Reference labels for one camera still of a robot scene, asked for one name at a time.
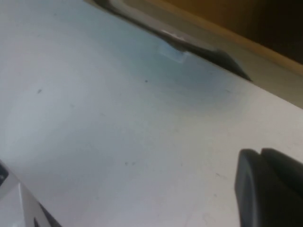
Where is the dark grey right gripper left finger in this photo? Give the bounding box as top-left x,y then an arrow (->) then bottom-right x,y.
234,148 -> 303,227

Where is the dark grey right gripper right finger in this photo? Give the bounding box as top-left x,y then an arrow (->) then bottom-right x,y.
261,148 -> 303,197

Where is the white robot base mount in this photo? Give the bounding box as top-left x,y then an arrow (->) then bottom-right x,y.
0,158 -> 62,227

